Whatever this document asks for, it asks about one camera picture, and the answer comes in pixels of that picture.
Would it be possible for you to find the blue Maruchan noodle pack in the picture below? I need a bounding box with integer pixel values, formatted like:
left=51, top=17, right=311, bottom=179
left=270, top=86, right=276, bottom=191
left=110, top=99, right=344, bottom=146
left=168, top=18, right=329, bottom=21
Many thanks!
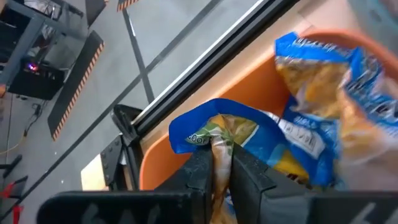
left=274, top=30, right=398, bottom=190
left=257, top=93, right=341, bottom=190
left=169, top=98, right=282, bottom=224

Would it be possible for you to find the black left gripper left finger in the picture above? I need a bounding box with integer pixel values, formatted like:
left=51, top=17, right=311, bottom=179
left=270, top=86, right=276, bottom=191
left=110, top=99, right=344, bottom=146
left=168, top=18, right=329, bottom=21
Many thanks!
left=155, top=145, right=215, bottom=224

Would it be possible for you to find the black computer with purple light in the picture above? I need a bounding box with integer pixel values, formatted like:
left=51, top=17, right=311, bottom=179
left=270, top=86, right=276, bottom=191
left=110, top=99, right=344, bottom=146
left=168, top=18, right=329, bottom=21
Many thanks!
left=7, top=58, right=65, bottom=101

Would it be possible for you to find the black hazard-striped floor mat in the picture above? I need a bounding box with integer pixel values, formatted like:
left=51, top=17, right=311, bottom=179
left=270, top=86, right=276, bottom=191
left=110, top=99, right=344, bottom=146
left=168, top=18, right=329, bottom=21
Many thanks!
left=48, top=30, right=105, bottom=142
left=116, top=0, right=141, bottom=12

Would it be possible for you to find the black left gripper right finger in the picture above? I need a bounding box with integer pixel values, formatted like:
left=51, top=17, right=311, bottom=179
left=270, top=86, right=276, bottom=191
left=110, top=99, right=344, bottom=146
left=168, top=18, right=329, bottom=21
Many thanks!
left=229, top=142, right=312, bottom=224

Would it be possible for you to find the grey metal desk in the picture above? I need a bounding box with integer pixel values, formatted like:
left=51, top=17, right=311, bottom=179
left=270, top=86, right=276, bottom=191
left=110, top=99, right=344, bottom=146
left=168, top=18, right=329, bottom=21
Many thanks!
left=0, top=0, right=85, bottom=90

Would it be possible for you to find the orange plastic bin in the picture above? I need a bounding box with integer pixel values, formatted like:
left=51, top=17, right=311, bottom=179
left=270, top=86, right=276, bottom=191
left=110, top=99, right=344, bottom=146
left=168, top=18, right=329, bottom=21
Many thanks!
left=139, top=28, right=398, bottom=191

